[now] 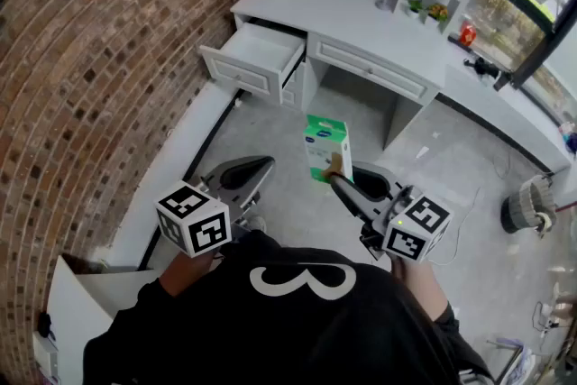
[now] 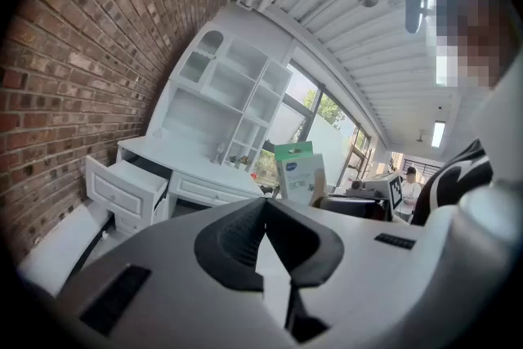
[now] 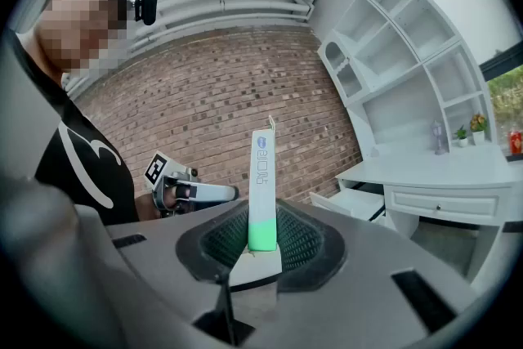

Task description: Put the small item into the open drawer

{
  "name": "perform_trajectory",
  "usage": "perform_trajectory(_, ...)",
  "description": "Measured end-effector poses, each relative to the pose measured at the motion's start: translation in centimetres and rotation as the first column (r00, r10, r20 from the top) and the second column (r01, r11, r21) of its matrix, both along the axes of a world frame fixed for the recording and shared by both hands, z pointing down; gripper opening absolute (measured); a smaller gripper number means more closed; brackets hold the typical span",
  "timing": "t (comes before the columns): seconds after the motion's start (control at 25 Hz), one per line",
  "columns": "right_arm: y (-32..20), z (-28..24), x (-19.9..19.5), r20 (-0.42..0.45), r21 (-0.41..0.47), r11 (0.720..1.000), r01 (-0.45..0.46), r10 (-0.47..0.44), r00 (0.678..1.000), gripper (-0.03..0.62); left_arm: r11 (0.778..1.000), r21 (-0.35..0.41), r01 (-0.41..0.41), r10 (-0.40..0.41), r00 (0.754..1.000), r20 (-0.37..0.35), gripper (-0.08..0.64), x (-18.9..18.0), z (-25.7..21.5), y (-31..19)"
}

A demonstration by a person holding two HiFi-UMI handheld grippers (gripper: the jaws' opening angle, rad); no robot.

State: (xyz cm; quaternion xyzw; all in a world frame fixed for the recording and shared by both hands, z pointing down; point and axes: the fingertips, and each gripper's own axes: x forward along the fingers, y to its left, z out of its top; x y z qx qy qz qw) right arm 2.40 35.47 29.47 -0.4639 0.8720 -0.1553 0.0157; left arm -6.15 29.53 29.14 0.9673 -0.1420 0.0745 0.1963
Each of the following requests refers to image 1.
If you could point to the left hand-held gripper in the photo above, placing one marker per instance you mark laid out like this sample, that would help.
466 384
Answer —
194 221

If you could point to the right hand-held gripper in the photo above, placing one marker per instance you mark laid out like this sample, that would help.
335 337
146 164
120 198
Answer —
414 223

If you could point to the green and white small item box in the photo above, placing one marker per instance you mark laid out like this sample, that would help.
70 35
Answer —
326 144

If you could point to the person's right forearm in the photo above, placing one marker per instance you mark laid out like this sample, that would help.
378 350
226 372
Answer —
419 288

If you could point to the person's left forearm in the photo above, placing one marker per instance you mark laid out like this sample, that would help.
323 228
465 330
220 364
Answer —
189 270

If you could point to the white closed wide drawer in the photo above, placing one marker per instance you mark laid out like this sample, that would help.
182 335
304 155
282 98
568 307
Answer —
369 70

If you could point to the person's grey shoe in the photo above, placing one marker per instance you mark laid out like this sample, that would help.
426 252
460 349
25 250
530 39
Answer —
256 223

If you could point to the person's black printed shirt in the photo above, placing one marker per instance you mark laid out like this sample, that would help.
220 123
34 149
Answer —
288 320

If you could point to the woven basket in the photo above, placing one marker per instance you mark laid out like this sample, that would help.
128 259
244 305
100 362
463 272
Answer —
527 207

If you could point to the black device on sill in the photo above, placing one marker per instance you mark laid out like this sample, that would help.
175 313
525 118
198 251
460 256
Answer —
482 66

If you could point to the white desk with hutch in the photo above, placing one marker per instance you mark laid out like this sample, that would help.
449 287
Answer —
360 13

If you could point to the red packet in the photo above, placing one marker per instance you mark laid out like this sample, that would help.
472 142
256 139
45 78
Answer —
469 34

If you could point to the small green potted plant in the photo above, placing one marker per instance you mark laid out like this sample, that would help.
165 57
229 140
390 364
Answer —
414 6

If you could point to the small orange potted plant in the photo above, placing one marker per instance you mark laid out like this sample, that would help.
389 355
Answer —
438 11

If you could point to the white board panel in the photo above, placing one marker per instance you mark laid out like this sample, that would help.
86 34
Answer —
81 311

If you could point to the black window frame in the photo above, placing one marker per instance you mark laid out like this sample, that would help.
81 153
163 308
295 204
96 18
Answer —
536 27

